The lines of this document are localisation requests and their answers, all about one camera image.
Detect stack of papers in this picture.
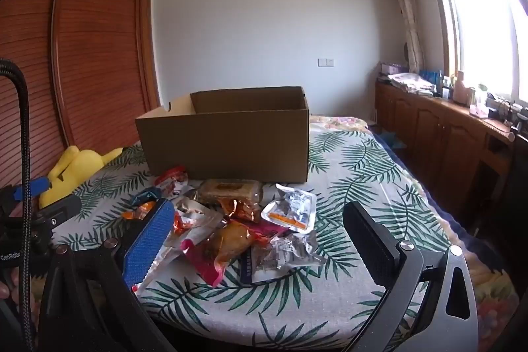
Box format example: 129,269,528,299
388,72,435,95

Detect orange foil snack packet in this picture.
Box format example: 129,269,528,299
218,197,265,223

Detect crinkled silver snack packet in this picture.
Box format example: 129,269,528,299
174,197,224,232

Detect clear plastic container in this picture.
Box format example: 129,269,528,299
470,86,490,117

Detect teal cloth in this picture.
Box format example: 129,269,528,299
379,131,407,149

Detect wooden framed window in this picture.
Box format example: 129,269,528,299
418,0,528,107

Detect yellow plush toy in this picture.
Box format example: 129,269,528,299
39,146,124,208

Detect floral quilt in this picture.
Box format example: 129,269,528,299
309,115,520,352

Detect cardboard box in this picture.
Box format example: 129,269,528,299
135,86,311,184

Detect white orange sauce packet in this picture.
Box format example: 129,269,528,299
262,184,317,233

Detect black braided cable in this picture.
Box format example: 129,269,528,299
0,58,34,352

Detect blue packs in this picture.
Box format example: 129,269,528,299
418,69,445,87

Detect grey silver snack packet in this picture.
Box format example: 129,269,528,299
248,232,327,287

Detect black chair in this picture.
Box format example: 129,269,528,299
472,137,528,239

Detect small orange snack packet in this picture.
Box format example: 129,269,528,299
122,203,156,221

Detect pink bottle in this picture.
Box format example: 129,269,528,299
454,71,469,106

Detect leaf-print bed sheet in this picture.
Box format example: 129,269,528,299
45,125,454,350

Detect beige patterned curtain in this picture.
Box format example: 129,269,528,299
381,0,425,76

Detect clear bread packet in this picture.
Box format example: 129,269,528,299
196,179,265,209

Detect blue snack packet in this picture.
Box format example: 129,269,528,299
132,189,164,209

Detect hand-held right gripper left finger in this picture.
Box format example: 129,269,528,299
39,199,178,352

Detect long wooden cabinet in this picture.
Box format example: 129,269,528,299
375,82,528,231

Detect wooden slatted wardrobe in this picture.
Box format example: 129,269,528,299
0,0,162,212

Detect person's left hand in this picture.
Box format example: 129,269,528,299
0,269,20,301

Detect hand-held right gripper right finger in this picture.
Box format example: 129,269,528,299
342,201,479,352

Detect red and white snack packet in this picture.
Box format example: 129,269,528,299
154,166,189,197

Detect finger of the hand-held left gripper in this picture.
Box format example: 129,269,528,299
35,194,83,230
14,178,50,205

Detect pink chicken snack packet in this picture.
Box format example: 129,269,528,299
181,220,274,287

